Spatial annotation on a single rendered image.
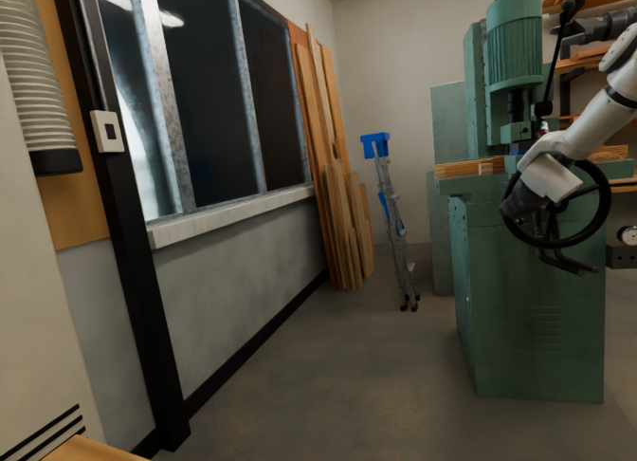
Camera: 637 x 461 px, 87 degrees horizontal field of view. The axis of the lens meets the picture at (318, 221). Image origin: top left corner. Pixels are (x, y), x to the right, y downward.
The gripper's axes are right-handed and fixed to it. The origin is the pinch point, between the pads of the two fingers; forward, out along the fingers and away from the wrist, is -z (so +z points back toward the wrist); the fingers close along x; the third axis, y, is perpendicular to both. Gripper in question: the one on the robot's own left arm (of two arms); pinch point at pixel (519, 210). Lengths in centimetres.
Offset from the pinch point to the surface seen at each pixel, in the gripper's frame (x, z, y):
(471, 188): -3.0, -19.5, 18.4
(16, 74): -107, 61, 57
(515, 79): 24, -8, 47
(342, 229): -66, -144, 69
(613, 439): 8, -48, -71
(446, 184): -10.4, -18.4, 22.7
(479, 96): 21, -31, 61
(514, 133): 20.0, -20.6, 33.4
